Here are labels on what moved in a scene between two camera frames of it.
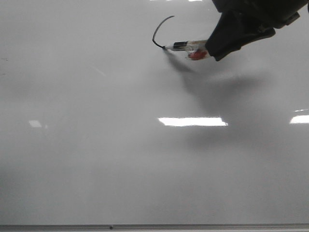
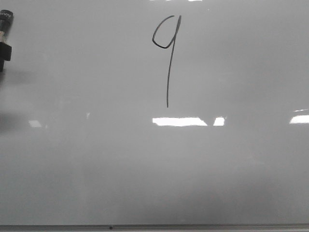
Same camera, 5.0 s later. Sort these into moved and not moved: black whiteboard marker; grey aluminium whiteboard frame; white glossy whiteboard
Moved: black whiteboard marker
Not moved: grey aluminium whiteboard frame; white glossy whiteboard
